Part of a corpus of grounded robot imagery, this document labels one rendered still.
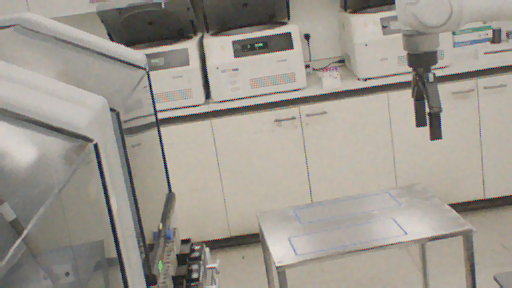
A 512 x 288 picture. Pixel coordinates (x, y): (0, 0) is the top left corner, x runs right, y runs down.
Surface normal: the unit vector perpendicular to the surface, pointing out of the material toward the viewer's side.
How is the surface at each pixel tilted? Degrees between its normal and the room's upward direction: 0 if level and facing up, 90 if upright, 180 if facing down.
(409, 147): 90
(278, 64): 90
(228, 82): 90
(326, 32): 90
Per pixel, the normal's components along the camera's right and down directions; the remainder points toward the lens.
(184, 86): 0.00, 0.26
